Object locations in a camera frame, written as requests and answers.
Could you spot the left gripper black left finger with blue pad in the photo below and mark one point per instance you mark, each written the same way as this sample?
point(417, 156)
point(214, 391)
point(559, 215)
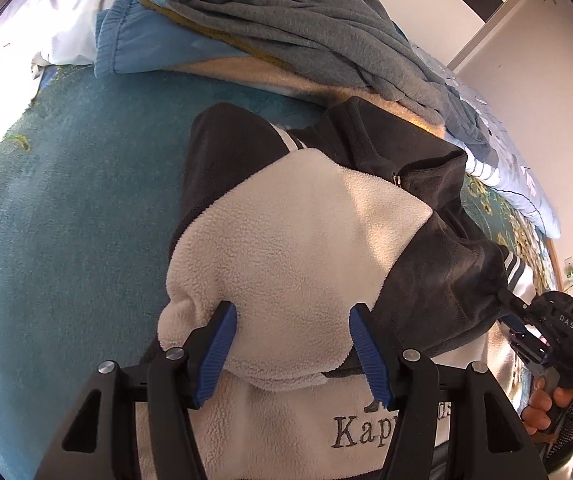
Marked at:
point(98, 438)

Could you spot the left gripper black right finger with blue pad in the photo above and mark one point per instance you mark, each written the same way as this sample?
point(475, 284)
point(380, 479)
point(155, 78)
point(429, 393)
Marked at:
point(460, 414)

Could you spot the black and cream fleece jacket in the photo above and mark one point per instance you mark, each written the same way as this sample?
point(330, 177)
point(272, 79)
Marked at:
point(294, 227)

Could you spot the person's right hand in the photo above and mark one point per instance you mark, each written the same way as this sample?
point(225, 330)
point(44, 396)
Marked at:
point(535, 415)

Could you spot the teal floral plush blanket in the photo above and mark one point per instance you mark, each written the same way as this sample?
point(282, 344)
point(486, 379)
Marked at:
point(89, 195)

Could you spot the tan fleece blanket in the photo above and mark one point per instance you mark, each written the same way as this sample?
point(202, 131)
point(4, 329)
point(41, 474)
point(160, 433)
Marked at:
point(255, 73)

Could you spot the light blue garment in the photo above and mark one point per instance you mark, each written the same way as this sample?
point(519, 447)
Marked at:
point(131, 38)

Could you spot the grey fleece garment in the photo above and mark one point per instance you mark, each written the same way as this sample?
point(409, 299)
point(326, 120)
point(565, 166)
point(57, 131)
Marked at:
point(344, 43)

